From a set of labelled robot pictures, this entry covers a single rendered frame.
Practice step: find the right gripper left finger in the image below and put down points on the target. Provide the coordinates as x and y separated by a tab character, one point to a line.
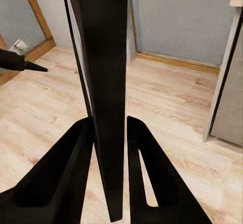
53	191

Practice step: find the door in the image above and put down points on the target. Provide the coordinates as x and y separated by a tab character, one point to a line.
23	19

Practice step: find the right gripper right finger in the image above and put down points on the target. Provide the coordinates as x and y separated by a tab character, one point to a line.
176	203

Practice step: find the poster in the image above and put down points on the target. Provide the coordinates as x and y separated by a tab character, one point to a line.
98	30

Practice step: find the fixed window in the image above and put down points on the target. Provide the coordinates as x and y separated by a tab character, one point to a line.
191	34

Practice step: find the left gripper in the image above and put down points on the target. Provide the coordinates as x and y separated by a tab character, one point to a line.
13	61

